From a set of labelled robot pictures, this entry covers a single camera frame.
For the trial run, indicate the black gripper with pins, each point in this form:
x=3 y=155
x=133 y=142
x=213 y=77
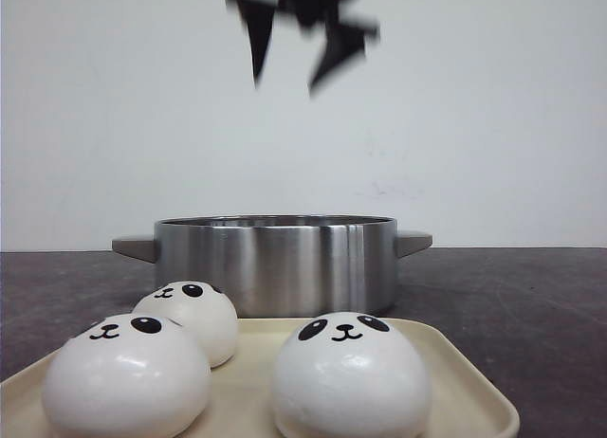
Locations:
x=344 y=39

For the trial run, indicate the panda bun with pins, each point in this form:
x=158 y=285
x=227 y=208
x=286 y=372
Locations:
x=349 y=374
x=130 y=375
x=201 y=308

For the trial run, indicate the stainless steel steamer pot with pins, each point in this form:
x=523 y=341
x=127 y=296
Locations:
x=282 y=266

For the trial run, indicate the cream rectangular plastic tray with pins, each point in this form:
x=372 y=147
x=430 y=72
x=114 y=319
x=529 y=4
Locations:
x=464 y=402

